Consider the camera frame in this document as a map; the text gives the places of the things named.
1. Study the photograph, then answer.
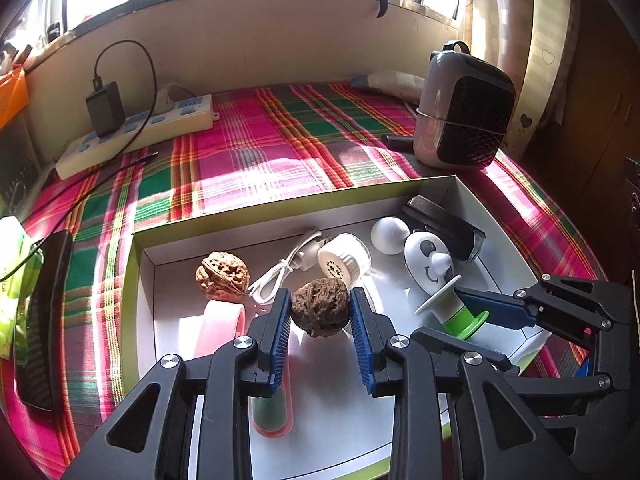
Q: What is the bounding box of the black bike light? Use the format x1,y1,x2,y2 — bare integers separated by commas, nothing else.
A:
400,195,487,265

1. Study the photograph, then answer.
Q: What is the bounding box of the plaid bed sheet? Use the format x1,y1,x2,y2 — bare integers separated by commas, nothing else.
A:
0,82,608,480

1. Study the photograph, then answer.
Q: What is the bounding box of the white round perforated cap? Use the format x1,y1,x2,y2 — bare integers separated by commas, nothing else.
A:
317,233,372,281

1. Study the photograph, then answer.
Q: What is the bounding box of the black window hook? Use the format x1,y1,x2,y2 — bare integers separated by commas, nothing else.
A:
374,0,411,18

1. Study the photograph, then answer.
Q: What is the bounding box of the orange box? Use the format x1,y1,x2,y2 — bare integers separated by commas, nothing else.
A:
0,67,30,131

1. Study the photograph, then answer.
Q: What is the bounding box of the green white cardboard box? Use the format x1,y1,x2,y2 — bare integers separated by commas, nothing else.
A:
131,175,553,480

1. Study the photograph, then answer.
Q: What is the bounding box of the black charger cable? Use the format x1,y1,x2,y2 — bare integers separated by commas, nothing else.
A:
0,40,160,281

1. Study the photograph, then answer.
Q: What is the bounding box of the black charger adapter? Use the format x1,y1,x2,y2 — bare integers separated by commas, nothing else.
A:
85,80,127,138

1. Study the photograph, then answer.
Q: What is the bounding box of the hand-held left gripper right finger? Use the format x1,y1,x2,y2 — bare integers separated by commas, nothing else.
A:
348,287,583,480

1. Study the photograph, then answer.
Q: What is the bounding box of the dark brown walnut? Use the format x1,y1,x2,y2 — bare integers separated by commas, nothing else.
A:
291,277,350,339

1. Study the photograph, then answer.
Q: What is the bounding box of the white power plug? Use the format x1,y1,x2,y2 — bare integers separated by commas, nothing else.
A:
152,82,198,113

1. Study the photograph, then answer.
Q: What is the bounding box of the grey white packet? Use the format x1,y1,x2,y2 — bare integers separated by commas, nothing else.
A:
350,71,426,100

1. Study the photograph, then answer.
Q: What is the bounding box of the clear plastic bag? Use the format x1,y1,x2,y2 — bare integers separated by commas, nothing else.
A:
0,215,46,361

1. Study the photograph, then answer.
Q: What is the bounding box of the white panda face toy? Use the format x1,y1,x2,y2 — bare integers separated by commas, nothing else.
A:
404,230,453,293

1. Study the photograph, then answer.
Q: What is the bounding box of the white usb cable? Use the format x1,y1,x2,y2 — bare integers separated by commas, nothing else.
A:
248,230,323,306

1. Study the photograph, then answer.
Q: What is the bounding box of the black smartphone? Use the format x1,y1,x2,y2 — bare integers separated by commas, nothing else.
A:
12,230,75,412

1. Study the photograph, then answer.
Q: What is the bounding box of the green spool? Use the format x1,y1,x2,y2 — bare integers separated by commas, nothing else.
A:
414,275,491,341

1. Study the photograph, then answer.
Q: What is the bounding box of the white mushroom-shaped knob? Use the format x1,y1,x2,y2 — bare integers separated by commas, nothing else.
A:
370,216,411,256

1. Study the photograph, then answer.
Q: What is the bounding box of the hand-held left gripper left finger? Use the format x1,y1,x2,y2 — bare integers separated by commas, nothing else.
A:
60,287,293,480

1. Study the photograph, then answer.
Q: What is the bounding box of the grey black mini fan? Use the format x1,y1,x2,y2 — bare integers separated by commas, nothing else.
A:
412,40,517,171

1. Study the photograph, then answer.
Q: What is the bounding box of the pink green clip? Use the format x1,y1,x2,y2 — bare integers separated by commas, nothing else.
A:
251,380,293,438

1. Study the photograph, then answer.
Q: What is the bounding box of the light brown walnut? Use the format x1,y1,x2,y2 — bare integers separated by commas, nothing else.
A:
195,251,251,304

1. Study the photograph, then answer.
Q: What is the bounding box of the white power strip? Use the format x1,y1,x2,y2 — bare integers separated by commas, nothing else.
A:
55,94,221,181

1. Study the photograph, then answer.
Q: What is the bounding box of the heart print curtain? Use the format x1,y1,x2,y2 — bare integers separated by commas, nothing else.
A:
470,0,586,156

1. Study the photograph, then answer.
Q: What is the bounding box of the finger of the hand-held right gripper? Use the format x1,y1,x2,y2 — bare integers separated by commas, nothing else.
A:
410,326,613,418
456,274,632,353

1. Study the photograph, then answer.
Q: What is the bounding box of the black cylinder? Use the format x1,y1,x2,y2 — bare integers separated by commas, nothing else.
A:
381,133,416,152

